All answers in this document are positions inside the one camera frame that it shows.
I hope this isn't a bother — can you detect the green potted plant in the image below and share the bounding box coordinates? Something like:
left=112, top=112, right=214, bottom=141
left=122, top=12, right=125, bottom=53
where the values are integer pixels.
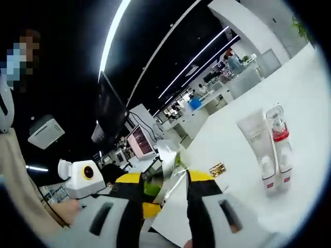
left=292, top=17, right=315, bottom=43

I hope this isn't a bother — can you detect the white skincare pump bottle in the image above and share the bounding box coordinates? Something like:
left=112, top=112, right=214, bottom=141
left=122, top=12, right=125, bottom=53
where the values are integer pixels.
left=265, top=104, right=293, bottom=156

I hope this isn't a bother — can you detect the white worn device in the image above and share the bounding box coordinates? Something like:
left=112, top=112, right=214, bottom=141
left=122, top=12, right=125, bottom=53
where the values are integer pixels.
left=0, top=74, right=15, bottom=134

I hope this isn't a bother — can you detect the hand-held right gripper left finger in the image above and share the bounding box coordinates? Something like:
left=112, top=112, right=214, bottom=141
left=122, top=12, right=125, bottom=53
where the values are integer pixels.
left=48, top=172, right=145, bottom=248

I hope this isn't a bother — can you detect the white laptop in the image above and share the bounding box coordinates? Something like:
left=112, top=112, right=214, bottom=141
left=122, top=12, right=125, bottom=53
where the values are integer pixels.
left=126, top=123, right=157, bottom=160

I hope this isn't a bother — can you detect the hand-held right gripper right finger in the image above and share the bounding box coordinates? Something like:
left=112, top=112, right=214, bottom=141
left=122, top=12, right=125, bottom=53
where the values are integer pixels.
left=185, top=169, right=280, bottom=248

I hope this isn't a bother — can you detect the gold skincare sachet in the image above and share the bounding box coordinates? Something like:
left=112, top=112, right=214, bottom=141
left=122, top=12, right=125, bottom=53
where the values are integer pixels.
left=208, top=162, right=229, bottom=178

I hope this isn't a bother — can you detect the ceiling light strip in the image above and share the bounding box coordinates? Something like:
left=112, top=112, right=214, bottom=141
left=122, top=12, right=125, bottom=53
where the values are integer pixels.
left=180, top=35, right=240, bottom=81
left=158, top=25, right=230, bottom=99
left=99, top=0, right=133, bottom=78

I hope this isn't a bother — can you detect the green black skincare sachet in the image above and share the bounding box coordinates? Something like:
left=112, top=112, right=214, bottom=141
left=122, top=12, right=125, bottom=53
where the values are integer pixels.
left=143, top=139, right=191, bottom=207

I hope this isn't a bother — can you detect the small white skincare bottle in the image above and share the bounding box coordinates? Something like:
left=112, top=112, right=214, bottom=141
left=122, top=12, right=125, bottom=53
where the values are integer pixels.
left=278, top=146, right=294, bottom=192
left=260, top=154, right=277, bottom=197

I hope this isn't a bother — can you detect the ceiling air conditioner unit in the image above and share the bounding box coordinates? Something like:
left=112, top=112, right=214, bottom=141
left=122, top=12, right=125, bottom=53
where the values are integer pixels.
left=27, top=115, right=66, bottom=150

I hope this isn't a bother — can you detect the person's left hand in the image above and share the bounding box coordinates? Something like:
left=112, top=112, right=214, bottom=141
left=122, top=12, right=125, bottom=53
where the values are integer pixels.
left=51, top=199, right=81, bottom=225

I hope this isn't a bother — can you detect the large white skincare tube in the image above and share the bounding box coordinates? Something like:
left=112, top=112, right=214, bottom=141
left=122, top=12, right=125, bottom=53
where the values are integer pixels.
left=236, top=108, right=276, bottom=181

